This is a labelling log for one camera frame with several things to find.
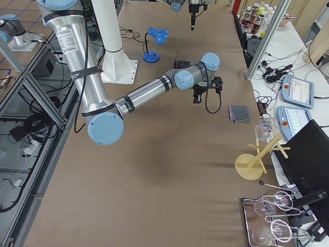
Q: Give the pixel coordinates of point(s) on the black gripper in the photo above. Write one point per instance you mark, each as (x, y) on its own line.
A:
(198, 90)
(193, 11)

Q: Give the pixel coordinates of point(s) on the grey laptop computer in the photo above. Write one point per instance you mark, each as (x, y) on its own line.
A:
(180, 64)

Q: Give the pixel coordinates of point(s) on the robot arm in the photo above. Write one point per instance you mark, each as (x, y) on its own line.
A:
(176, 5)
(103, 116)

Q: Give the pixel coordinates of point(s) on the folded grey cloth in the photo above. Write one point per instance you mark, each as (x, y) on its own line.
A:
(239, 113)

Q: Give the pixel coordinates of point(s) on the clear glass mug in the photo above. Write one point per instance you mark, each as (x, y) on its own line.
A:
(267, 129)

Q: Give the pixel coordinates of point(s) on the wooden mug tree stand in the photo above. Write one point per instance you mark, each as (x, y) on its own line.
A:
(251, 167)

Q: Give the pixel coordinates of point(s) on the near teach pendant tablet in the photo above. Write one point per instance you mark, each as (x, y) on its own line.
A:
(292, 120)

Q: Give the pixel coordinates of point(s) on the teach pendant tablet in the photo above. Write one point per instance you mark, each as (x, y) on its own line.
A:
(298, 91)
(292, 120)

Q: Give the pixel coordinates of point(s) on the far teach pendant tablet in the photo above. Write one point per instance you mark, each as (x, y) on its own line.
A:
(298, 91)

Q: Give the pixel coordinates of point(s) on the black monitor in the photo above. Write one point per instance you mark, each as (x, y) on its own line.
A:
(307, 162)

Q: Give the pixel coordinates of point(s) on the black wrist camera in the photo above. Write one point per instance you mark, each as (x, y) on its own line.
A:
(217, 84)

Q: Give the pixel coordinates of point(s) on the aluminium frame post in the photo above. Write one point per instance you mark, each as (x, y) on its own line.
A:
(272, 27)

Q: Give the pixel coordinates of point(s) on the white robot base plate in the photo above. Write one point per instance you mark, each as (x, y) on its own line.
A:
(119, 72)

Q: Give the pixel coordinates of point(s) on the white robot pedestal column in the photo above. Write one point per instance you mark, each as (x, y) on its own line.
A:
(106, 16)

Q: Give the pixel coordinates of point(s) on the wire glass rack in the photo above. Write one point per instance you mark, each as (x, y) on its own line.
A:
(266, 220)

